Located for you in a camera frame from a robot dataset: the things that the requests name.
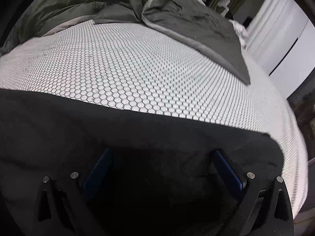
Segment grey duvet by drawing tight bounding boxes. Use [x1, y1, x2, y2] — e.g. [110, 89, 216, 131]
[0, 0, 251, 84]

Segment white wardrobe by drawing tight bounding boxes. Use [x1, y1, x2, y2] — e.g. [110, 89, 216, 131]
[256, 20, 315, 99]

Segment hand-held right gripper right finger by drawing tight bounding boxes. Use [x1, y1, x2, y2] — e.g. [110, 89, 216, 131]
[209, 149, 294, 236]

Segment black pants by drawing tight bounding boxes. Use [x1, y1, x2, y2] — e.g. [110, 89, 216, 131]
[0, 88, 286, 236]

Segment white office chair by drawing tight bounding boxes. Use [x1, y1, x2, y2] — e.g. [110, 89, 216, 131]
[217, 0, 231, 14]

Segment white honeycomb pattern mattress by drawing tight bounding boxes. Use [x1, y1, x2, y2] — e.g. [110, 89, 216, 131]
[0, 22, 309, 219]

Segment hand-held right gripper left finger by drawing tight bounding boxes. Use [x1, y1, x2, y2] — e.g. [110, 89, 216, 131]
[34, 148, 116, 236]

